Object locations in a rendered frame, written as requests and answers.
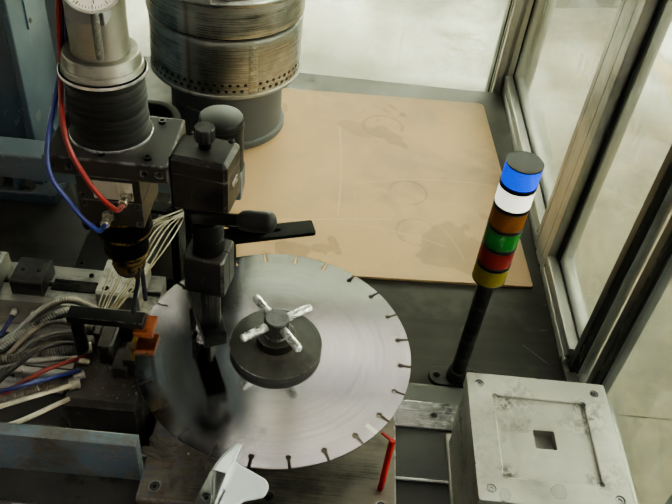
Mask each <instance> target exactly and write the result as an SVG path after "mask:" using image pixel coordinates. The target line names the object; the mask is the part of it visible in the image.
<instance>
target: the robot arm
mask: <svg viewBox="0 0 672 504"><path fill-rule="evenodd" d="M241 447H242V444H239V443H236V444H234V445H233V446H232V447H231V448H230V449H228V450H227V451H226V452H225V453H224V454H222V456H221V457H220V458H219V460H218V461H217V462H216V464H215V465H214V467H213V469H212V470H211V471H210V473H209V475H208V477H207V479H206V481H205V482H204V484H203V486H202V488H201V490H200V492H199V494H198V497H197V499H196V501H195V504H242V503H243V502H246V501H251V500H256V499H261V498H263V497H265V496H266V494H267V492H268V489H269V485H268V482H267V481H266V480H265V479H264V478H263V477H261V476H259V475H257V474H256V473H254V472H252V471H250V470H249V469H247V468H245V467H243V466H242V465H240V464H238V463H237V462H236V460H237V458H238V455H239V452H240V450H241ZM223 493H224V495H223ZM222 495H223V497H222ZM221 498H222V500H221ZM220 502H221V503H220Z"/></svg>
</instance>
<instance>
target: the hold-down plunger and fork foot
mask: <svg viewBox="0 0 672 504"><path fill-rule="evenodd" d="M237 181H238V175H236V177H235V179H234V181H233V182H232V190H233V189H234V187H235V185H236V183H237ZM188 298H189V301H190V304H191V308H190V310H189V313H190V328H191V332H195V330H196V325H197V326H198V329H199V332H200V335H201V338H202V342H203V345H204V347H205V348H209V347H213V346H217V345H222V344H226V343H227V331H226V328H225V325H224V323H223V320H222V317H221V298H220V297H215V296H211V295H203V294H201V293H197V292H192V291H188Z"/></svg>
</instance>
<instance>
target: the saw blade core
mask: <svg viewBox="0 0 672 504"><path fill-rule="evenodd" d="M266 259H267V261H268V262H264V254H257V255H248V256H241V257H236V258H235V261H236V263H237V264H238V266H235V262H234V276H233V278H232V281H231V283H230V285H229V287H228V290H227V292H226V294H225V296H224V297H221V317H222V320H223V323H224V325H225V328H226V331H227V343H226V344H222V345H217V346H213V347H209V348H205V347H204V345H203V342H202V338H201V335H200V333H198V332H196V330H195V332H191V328H190V313H189V310H190V308H191V304H190V301H189V298H188V290H186V289H183V287H185V280H184V279H182V280H181V281H179V284H180V285H182V286H183V287H182V286H180V285H179V284H175V285H174V286H173V287H172V288H170V289H169V290H168V291H167V292H166V293H165V294H164V295H163V296H162V297H161V298H160V299H159V300H158V301H157V304H155V305H154V307H153V308H152V309H151V311H150V312H149V314H148V315H152V316H158V323H157V326H156V329H155V333H154V336H153V338H144V337H138V340H137V344H136V351H135V369H136V376H137V381H138V385H139V384H142V385H139V388H140V391H141V393H142V396H143V398H144V400H145V402H146V404H147V406H148V408H149V409H150V411H151V412H152V413H153V412H155V411H157V410H158V409H160V408H161V407H162V406H165V407H166V408H165V409H161V410H159V411H157V412H155V413H153V415H154V416H155V418H156V419H157V420H158V421H159V423H160V424H161V425H162V426H163V427H164V428H165V429H166V430H167V431H168V432H169V433H170V434H172V435H173V436H174V437H175V438H176V437H177V436H178V435H180V434H181V433H182V432H183V429H185V428H186V429H188V431H187V432H184V433H183V434H182V435H181V436H180V437H178V440H179V441H181V442H182V443H183V444H185V445H186V446H188V447H190V448H191V449H193V450H195V451H197V452H199V453H201V454H203V455H205V456H207V457H209V455H210V454H211V452H212V450H213V446H215V445H216V446H218V448H217V449H215V451H214V452H213V454H212V456H211V458H212V459H215V460H217V461H218V460H219V458H220V457H221V456H222V454H224V453H225V452H226V451H227V450H228V449H230V448H231V447H232V446H233V445H234V444H236V443H239V444H242V447H241V450H240V452H239V455H238V458H237V460H236V462H237V463H238V464H240V465H242V466H243V467H245V468H247V466H248V462H249V458H248V456H249V455H253V458H252V460H251V465H250V469H259V470H288V463H287V459H286V457H287V456H289V457H291V459H290V466H291V469H299V468H306V467H311V466H315V465H319V464H323V463H326V462H328V461H327V458H326V456H325V454H324V453H323V452H322V450H323V449H325V450H326V451H327V452H326V454H327V456H328V458H329V460H330V461H332V460H335V459H337V458H340V457H342V456H344V455H346V454H348V453H350V452H352V451H354V450H356V449H357V448H359V447H361V446H362V445H361V443H360V442H359V441H358V440H357V439H356V438H354V437H353V435H357V436H358V439H359V440H360V441H361V442H362V443H363V445H364V444H365V443H367V442H368V441H369V440H371V439H372V438H373V437H374V436H376V435H377V434H378V433H379V432H380V431H381V430H382V429H383V428H384V427H385V426H386V425H387V424H388V422H389V421H390V420H391V419H392V417H393V416H394V415H395V413H396V412H397V410H398V408H399V407H400V405H401V403H402V401H403V398H404V396H403V395H405V393H406V391H407V387H408V384H409V379H410V373H411V368H407V367H411V353H410V347H409V342H408V341H400V340H407V339H408V338H407V335H406V333H405V330H404V328H403V325H402V323H401V321H400V320H399V318H398V316H394V315H396V313H395V312H394V310H393V309H392V307H391V306H390V305H389V304H388V303H387V301H386V300H385V299H384V298H383V297H382V296H381V295H380V294H377V291H376V290H374V289H373V288H372V287H371V286H370V285H368V284H367V283H365V282H364V281H363V280H361V279H360V278H358V277H356V276H355V277H354V278H353V279H352V280H351V282H347V280H350V279H351V278H352V277H353V274H351V273H349V272H347V271H345V270H343V269H341V268H339V267H336V266H334V265H331V264H327V265H326V267H325V270H321V269H323V267H324V266H325V264H326V263H325V262H322V261H319V260H315V259H311V258H307V257H301V256H297V260H296V262H297V263H296V264H294V263H293V262H294V260H295V255H286V254H266ZM375 294H377V295H375ZM255 295H260V296H261V298H262V299H263V300H264V301H265V302H266V304H267V305H268V306H269V307H270V308H271V309H272V308H278V309H286V310H291V311H293V310H295V309H297V308H299V307H302V306H304V305H306V304H310V305H311V306H312V311H311V312H309V313H306V314H304V315H303V316H304V317H306V318H307V319H309V320H310V321H311V322H312V323H313V324H314V325H315V326H316V328H317V329H318V331H319V333H320V336H321V339H322V351H321V357H320V360H319V362H318V364H317V365H316V367H315V368H314V369H313V370H312V371H311V372H310V373H309V374H308V375H306V376H305V377H303V378H301V379H299V380H297V381H294V382H291V383H287V384H266V383H261V382H258V381H255V380H253V379H251V378H249V377H247V376H245V375H244V374H243V373H241V372H240V371H239V370H238V369H237V367H236V366H235V365H234V363H233V361H232V359H231V356H230V351H229V340H230V335H231V333H232V331H233V329H234V327H235V326H236V325H237V323H238V322H239V321H240V320H242V319H243V318H244V317H246V316H247V315H249V314H251V313H253V312H256V311H259V310H260V308H259V307H258V306H257V305H256V304H255V302H254V301H253V297H254V296H255ZM373 295H375V296H373ZM370 296H373V298H369V297H370ZM158 304H160V305H162V306H160V305H158ZM163 306H167V308H163ZM390 316H393V317H390ZM385 317H390V318H389V319H387V318H385ZM395 340H399V341H400V342H396V341H395ZM145 354H149V356H147V357H146V356H136V355H145ZM398 365H402V366H404V367H401V368H400V367H398ZM150 380H151V381H153V382H152V383H146V382H148V381H150ZM143 383H146V384H143ZM393 390H394V391H396V392H397V393H400V394H402V395H400V394H397V393H392V391H393ZM377 414H380V415H381V417H382V418H384V419H385V420H387V421H388V422H386V421H385V420H383V419H382V418H380V417H377V416H376V415H377ZM368 423H369V424H370V425H371V426H372V427H373V428H375V429H376V430H377V431H378V432H377V433H376V434H375V435H374V434H373V433H372V432H371V431H370V430H369V429H367V428H366V427H365V425H367V424H368Z"/></svg>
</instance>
